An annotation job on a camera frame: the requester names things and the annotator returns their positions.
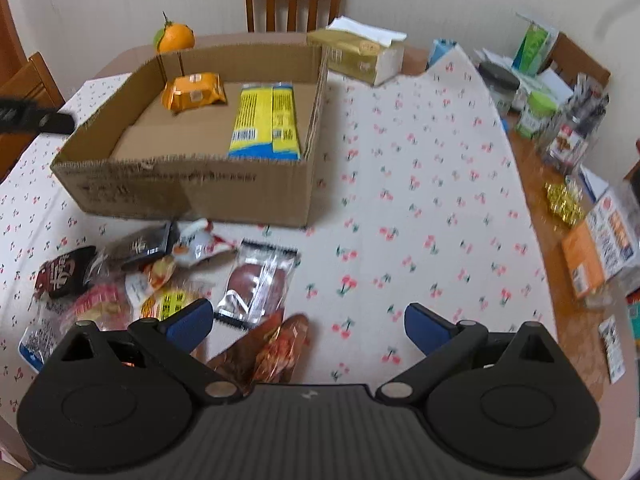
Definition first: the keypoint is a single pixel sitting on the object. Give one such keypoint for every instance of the black red beef snack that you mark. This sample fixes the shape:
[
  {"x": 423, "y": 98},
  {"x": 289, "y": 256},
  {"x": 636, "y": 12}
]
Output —
[{"x": 64, "y": 275}]

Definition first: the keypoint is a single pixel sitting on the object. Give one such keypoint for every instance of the cardboard box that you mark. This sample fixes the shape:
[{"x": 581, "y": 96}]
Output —
[{"x": 134, "y": 159}]

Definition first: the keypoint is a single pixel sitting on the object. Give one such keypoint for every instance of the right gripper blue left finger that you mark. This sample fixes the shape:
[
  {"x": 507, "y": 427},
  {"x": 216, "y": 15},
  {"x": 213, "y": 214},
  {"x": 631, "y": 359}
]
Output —
[{"x": 187, "y": 328}]

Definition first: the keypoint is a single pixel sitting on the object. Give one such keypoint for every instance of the left wooden chair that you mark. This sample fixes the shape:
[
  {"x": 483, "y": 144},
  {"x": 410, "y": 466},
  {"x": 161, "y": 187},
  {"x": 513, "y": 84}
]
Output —
[{"x": 31, "y": 88}]

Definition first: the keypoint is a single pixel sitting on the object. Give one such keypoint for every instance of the dark jerky clear packet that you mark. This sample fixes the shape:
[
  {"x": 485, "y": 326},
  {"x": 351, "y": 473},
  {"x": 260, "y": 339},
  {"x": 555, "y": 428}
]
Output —
[{"x": 132, "y": 252}]

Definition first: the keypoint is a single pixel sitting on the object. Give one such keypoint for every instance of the green white carton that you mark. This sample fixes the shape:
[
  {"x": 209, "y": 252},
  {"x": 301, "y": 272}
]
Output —
[{"x": 537, "y": 43}]

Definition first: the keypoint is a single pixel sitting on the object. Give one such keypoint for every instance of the sausage clear packet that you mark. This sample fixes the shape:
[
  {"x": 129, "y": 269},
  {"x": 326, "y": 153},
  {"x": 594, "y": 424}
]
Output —
[{"x": 257, "y": 285}]

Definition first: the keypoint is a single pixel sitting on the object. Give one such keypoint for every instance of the yellow blue snack bag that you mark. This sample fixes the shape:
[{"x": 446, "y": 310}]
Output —
[{"x": 265, "y": 125}]

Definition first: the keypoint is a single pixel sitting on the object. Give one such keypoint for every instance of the light blue small box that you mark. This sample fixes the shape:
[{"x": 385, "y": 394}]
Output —
[{"x": 440, "y": 47}]

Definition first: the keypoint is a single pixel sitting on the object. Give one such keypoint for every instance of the orange snack packet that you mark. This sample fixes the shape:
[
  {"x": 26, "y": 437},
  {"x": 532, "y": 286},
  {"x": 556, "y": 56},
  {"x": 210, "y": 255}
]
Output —
[{"x": 192, "y": 92}]

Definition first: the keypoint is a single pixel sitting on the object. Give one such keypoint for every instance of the gold wrapped candies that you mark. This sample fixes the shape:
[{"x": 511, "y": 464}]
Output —
[{"x": 565, "y": 201}]

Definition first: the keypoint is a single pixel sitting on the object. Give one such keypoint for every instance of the orange fruit with leaf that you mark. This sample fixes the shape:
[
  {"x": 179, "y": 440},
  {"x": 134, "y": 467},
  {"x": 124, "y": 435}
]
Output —
[{"x": 173, "y": 37}]

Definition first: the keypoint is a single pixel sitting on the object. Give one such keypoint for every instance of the orange foil snack bag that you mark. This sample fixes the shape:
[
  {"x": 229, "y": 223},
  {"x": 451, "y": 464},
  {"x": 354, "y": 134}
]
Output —
[{"x": 266, "y": 354}]

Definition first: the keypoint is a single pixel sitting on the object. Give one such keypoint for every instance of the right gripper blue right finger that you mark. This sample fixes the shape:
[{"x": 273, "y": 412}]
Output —
[{"x": 426, "y": 329}]

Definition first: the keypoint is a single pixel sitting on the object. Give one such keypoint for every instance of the orange label plastic container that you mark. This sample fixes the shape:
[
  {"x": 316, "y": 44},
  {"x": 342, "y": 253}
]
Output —
[{"x": 603, "y": 248}]

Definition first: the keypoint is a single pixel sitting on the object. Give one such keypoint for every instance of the yellow rice cracker pack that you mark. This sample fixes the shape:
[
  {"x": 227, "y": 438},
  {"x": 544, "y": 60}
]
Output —
[{"x": 160, "y": 289}]

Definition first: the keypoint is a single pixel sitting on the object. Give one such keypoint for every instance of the green lid jar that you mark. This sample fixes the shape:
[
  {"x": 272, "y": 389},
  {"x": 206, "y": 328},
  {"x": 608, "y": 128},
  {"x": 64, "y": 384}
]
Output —
[{"x": 536, "y": 113}]

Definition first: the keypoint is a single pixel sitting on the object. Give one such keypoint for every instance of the gold tissue box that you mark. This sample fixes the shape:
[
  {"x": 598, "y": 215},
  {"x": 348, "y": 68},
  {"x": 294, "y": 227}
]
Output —
[{"x": 367, "y": 53}]

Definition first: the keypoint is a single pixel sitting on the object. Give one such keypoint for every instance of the white blue snack packet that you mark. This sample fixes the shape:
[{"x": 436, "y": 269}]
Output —
[{"x": 40, "y": 339}]

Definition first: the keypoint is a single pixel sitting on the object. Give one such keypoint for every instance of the black lid jar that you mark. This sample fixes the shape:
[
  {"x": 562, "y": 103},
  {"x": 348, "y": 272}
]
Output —
[{"x": 501, "y": 84}]

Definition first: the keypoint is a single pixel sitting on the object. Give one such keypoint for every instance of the cherry print tablecloth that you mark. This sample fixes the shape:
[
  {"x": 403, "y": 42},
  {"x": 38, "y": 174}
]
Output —
[{"x": 417, "y": 199}]

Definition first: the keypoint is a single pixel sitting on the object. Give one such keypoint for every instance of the pink snack packet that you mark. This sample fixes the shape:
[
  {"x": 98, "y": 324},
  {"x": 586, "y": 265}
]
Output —
[{"x": 104, "y": 304}]

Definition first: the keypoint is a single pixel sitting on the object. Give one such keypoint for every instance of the clear jar with sachets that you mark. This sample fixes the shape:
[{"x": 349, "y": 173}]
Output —
[{"x": 569, "y": 134}]

